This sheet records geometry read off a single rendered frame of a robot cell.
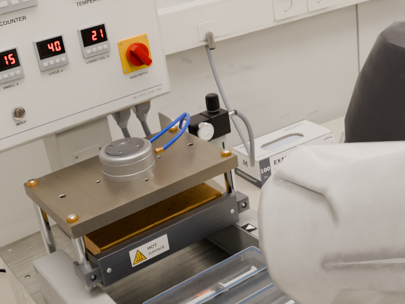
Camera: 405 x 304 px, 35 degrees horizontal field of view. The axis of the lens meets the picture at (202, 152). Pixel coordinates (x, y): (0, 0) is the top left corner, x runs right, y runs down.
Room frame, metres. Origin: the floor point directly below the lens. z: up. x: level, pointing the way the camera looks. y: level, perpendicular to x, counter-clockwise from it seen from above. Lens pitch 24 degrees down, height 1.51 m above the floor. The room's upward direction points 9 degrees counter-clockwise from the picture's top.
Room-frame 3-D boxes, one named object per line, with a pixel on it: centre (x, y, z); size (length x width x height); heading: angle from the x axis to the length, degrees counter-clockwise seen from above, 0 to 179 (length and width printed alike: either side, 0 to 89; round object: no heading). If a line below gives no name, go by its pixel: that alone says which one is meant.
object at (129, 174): (0.89, 0.11, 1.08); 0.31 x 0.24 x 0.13; 121
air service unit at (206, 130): (1.08, -0.01, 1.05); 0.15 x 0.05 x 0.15; 121
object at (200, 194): (0.86, 0.10, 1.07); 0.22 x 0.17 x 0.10; 121
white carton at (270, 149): (1.41, -0.20, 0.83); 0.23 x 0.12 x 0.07; 117
